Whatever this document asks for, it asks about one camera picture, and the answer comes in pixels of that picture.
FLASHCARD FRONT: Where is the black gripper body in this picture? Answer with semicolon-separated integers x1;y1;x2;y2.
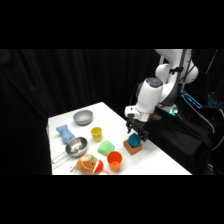
125;114;148;134

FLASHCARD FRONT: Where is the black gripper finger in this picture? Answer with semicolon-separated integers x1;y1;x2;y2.
125;121;134;135
139;129;150;143

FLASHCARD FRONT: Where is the wooden block with dark patch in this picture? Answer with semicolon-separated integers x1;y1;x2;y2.
123;139;144;156

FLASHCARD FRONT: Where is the tan wrist attachment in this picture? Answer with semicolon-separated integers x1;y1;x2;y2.
150;113;162;122

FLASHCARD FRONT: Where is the green cup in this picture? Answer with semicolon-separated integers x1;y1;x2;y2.
96;140;116;157

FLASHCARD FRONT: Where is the black draped robot stand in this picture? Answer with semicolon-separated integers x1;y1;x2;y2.
143;103;215;175

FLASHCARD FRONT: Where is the yellow cup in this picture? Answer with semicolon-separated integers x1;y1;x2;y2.
90;126;103;143

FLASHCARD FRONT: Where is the orange cup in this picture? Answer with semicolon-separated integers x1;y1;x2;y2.
106;150;123;173

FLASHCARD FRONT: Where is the grey bowl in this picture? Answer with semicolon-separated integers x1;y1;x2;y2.
72;109;94;127

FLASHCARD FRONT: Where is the orange and red plush toy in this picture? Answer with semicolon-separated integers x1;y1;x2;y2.
69;153;110;175

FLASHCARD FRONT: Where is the blue lit device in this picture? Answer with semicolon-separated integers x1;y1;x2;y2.
180;88;203;110

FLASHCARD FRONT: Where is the light blue plush toy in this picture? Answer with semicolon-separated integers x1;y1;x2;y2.
55;124;75;145

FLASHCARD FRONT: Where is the blue lit keyboard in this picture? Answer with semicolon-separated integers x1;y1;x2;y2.
207;94;224;108

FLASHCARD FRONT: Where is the black curtain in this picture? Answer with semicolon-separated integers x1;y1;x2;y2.
0;49;224;175

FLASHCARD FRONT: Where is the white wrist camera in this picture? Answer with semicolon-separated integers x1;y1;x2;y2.
124;105;137;118

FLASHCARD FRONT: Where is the steel pot with handle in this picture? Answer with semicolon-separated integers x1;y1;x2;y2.
50;136;89;165

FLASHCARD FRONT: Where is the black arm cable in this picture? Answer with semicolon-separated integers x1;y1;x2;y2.
169;49;196;101

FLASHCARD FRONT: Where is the yellow cable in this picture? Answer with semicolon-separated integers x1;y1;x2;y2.
211;107;224;152

